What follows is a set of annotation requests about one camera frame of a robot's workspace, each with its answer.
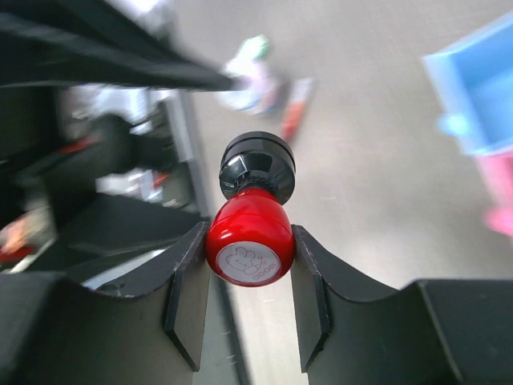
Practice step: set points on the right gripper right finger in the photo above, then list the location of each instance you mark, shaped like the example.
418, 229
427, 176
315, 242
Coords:
353, 329

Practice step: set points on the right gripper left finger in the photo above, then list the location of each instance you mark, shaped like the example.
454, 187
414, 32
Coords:
147, 327

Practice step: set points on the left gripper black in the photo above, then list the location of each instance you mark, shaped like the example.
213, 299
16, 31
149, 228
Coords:
90, 176

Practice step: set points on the pink plastic bin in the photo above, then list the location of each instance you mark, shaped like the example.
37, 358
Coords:
496, 171

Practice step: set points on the red black stamp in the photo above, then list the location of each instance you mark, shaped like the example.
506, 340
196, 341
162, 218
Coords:
250, 242

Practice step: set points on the light blue front bin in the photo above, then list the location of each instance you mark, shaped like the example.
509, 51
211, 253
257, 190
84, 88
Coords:
473, 81

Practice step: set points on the green mini highlighter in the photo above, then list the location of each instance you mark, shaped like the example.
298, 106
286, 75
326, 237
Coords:
254, 48

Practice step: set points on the clear paperclip jar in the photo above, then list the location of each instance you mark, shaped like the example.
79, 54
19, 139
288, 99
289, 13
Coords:
256, 89

